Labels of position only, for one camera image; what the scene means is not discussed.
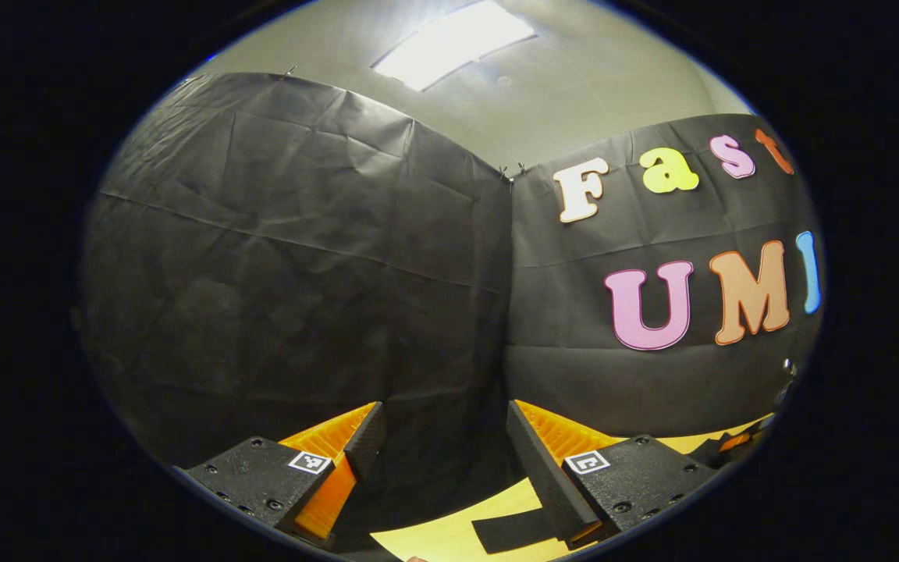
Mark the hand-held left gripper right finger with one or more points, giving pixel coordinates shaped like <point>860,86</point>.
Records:
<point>543,476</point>

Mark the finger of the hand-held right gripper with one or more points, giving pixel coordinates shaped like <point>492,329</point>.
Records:
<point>733,442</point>

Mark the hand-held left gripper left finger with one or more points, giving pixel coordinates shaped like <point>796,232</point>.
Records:
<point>367,441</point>

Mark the black jacket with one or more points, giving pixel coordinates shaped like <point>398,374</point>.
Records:
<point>512,531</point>

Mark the plain black backdrop cloth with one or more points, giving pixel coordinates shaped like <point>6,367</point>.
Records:
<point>301,273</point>

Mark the ceiling light panel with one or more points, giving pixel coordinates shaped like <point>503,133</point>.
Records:
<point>453,43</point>

